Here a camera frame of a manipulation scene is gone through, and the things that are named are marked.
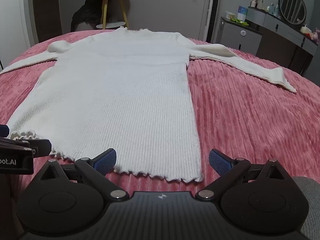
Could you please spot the grey dressing table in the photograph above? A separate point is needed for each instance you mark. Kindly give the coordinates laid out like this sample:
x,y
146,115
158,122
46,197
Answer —
x,y
285,30

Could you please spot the pink ribbed blanket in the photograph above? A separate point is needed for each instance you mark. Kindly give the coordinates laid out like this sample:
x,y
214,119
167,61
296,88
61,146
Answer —
x,y
250,117

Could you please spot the green leafy decoration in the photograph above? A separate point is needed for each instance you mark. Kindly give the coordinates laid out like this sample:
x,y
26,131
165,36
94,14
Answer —
x,y
241,22

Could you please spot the white tower fan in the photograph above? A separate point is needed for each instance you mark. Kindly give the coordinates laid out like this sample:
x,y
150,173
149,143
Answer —
x,y
208,10

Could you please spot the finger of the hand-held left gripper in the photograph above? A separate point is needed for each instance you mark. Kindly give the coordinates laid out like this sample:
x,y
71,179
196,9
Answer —
x,y
41,148
3,131

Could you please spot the dark brown door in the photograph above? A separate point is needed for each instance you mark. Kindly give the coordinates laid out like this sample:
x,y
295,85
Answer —
x,y
47,10

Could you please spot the grey fabric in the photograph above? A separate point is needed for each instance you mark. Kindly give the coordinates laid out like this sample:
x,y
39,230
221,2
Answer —
x,y
310,205

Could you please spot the white ribbed knit sweater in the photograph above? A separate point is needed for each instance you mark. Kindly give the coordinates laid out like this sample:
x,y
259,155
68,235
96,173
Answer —
x,y
120,92

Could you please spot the group of cosmetic bottles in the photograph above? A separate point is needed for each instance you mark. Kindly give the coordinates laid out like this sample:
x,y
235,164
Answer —
x,y
261,5

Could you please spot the pink plush toy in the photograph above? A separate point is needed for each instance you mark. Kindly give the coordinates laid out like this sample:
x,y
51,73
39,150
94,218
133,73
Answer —
x,y
316,35

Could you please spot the white jar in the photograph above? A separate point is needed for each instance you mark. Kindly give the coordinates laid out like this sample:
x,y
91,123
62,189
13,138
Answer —
x,y
230,15

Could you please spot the round black-framed mirror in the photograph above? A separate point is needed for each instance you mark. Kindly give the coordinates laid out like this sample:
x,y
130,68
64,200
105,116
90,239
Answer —
x,y
292,7

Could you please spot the grey round pouf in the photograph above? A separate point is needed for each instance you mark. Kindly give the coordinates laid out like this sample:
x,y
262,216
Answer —
x,y
86,26

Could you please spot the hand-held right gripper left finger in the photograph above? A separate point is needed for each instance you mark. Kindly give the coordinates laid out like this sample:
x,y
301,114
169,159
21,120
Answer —
x,y
106,159

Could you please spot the grey bedside cabinet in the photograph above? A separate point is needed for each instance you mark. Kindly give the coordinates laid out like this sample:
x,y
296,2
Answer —
x,y
235,38

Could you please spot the black clothes pile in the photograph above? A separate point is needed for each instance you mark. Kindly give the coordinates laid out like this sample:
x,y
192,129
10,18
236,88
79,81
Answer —
x,y
85,13

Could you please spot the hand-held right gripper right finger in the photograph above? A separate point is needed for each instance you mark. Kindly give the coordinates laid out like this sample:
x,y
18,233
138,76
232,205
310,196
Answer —
x,y
220,160

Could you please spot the blue and white box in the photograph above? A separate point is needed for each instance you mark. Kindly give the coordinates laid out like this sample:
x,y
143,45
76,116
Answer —
x,y
242,13

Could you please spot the yellow-legged side table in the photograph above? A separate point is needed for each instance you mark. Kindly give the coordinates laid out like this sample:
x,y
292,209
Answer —
x,y
106,7

